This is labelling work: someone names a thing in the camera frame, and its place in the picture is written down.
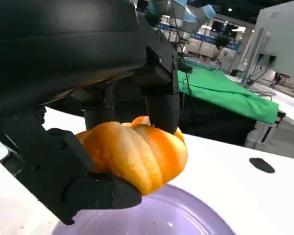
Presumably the grey machine cabinet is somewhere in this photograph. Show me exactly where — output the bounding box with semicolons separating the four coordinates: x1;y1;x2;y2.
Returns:
245;0;294;79

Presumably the orange and white bread roll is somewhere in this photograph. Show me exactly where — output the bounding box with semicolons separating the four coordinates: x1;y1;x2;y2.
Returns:
75;116;189;196

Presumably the black table cable hole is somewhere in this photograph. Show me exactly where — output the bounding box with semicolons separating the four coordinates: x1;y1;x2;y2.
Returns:
249;157;276;174

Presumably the green table cloth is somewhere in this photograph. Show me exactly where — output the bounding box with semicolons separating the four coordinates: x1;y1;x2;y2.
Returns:
177;65;279;125

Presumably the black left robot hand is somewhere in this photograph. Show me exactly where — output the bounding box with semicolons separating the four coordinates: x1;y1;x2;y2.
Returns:
0;0;180;225

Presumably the lilac plate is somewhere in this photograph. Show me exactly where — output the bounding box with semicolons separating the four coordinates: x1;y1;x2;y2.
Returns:
52;183;236;235

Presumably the black table skirt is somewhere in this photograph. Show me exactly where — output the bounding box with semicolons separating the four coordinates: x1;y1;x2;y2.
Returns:
179;92;258;148

